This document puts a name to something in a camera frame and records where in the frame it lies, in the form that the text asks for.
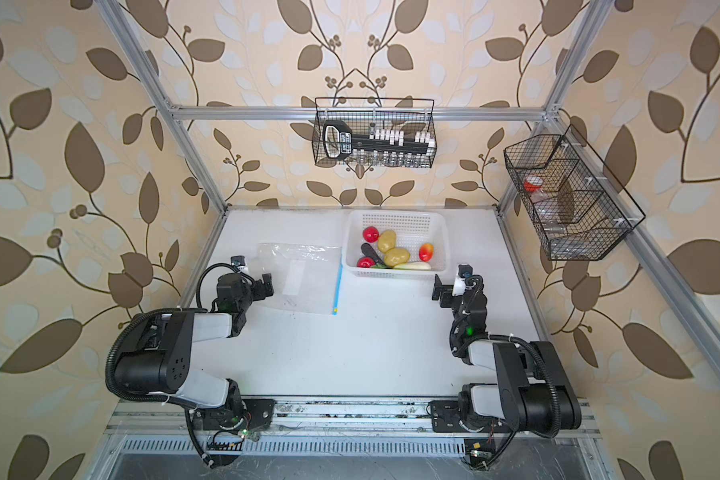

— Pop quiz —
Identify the clear zip top bag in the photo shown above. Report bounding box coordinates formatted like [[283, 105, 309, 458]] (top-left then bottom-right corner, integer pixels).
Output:
[[257, 243, 341, 315]]

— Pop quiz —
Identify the red yellow toy mango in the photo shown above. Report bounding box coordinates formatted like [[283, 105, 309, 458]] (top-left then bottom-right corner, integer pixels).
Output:
[[418, 243, 434, 262]]

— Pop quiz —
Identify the yellow toy potato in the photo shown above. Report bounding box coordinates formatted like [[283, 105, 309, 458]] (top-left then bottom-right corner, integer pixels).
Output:
[[383, 247, 410, 268], [376, 230, 397, 253]]

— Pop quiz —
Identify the red toy apple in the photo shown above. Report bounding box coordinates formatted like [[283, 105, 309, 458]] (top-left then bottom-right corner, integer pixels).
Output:
[[362, 226, 380, 243]]

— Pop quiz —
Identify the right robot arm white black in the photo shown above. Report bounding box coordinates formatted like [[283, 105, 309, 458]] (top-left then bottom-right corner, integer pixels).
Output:
[[428, 264, 582, 438]]

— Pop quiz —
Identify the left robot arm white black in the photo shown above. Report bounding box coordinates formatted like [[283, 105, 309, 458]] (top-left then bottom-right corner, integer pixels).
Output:
[[105, 256, 275, 437]]

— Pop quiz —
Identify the white toy radish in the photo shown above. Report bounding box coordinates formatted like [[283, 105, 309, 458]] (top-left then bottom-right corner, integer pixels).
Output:
[[394, 261, 432, 271]]

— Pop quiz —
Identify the white plastic basket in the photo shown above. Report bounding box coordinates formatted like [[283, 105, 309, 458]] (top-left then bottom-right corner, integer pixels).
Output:
[[342, 210, 452, 280]]

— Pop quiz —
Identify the red toy tomato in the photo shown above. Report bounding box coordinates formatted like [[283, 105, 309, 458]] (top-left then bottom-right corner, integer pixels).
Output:
[[356, 257, 376, 268]]

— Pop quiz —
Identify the dark toy eggplant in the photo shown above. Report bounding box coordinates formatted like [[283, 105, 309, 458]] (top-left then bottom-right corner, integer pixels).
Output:
[[361, 243, 386, 268]]

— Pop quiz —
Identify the red capped clear bottle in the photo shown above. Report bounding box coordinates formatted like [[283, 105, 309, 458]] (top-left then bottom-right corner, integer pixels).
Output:
[[523, 175, 553, 207]]

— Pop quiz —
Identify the black wire basket right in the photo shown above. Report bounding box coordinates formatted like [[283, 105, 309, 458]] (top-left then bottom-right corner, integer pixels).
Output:
[[503, 125, 646, 261]]

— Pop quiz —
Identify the black wire basket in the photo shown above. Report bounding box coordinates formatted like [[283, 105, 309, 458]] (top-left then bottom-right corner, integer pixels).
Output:
[[311, 95, 438, 169], [503, 125, 646, 261]]

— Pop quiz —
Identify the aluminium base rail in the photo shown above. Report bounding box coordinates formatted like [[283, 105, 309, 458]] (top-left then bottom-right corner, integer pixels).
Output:
[[104, 395, 601, 457]]

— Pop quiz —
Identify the black tool with handle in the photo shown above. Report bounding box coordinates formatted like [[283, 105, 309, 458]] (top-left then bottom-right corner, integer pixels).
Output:
[[315, 120, 437, 162]]

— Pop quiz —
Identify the black wire basket back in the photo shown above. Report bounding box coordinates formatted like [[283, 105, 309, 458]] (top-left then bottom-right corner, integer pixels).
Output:
[[311, 95, 438, 169]]

